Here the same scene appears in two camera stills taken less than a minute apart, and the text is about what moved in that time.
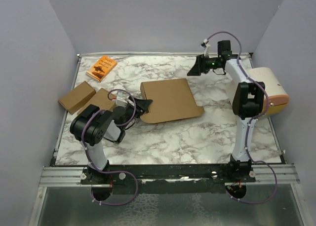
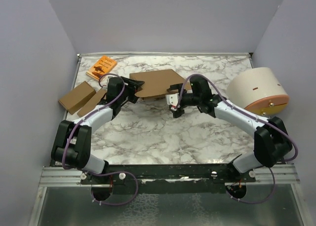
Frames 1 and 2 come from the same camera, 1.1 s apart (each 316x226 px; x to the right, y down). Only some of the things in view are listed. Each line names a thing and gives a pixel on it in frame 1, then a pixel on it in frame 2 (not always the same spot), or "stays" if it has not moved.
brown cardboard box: x=172 y=99 -> x=157 y=83
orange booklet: x=101 y=69 stays
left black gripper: x=141 y=106 -> x=133 y=89
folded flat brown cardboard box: x=100 y=99 stays
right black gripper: x=199 y=67 -> x=180 y=110
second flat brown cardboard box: x=75 y=98 stays
